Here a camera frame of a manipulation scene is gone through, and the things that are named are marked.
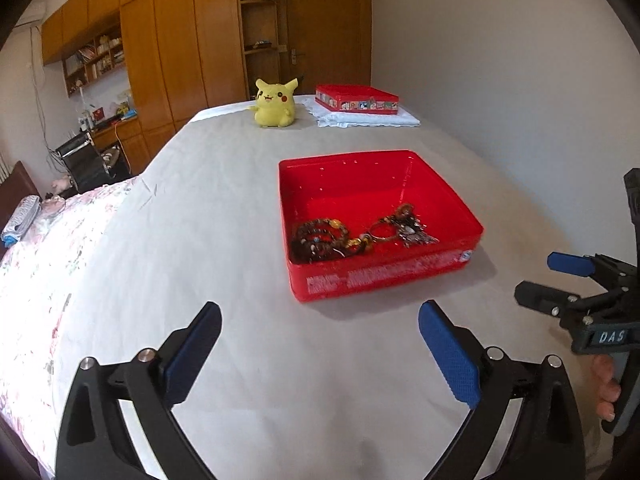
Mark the brown bead pendant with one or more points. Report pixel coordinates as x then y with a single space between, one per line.
400 212

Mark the wooden wardrobe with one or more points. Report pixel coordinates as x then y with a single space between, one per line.
185 45

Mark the person's right hand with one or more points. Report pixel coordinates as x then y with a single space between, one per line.
606 390

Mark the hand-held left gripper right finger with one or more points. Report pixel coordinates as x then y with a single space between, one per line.
450 355

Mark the silver metal link band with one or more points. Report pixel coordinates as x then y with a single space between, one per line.
420 237

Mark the wooden door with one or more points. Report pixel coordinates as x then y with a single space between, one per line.
325 25

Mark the floral bedding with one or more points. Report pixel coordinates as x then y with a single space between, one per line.
50 285

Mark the dark wooden headboard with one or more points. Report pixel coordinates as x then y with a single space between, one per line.
17 180

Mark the black office chair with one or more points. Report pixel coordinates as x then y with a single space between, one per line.
87 165

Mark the wall bookshelf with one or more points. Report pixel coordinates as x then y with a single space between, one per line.
95 60

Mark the wooden desk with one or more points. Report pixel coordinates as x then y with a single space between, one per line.
130 140

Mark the white folded cloth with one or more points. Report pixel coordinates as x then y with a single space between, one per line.
365 120

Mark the gold bead charm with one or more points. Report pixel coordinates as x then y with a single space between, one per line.
361 246

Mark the pink plush toy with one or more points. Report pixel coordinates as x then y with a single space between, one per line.
60 186

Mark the red plastic tray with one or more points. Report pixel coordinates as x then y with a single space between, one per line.
360 185

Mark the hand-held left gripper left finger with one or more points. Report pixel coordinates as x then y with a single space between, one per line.
192 355

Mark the open wooden shelf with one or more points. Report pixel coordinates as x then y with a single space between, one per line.
260 70

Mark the wooden wall cabinets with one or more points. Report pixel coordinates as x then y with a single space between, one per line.
85 20

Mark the striped folded towel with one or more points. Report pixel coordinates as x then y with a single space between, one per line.
22 215

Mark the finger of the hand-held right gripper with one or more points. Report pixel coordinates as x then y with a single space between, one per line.
567 262
537 294

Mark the red printed tin box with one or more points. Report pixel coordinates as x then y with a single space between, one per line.
357 99

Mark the yellow plush toy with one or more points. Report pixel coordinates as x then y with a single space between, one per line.
272 105

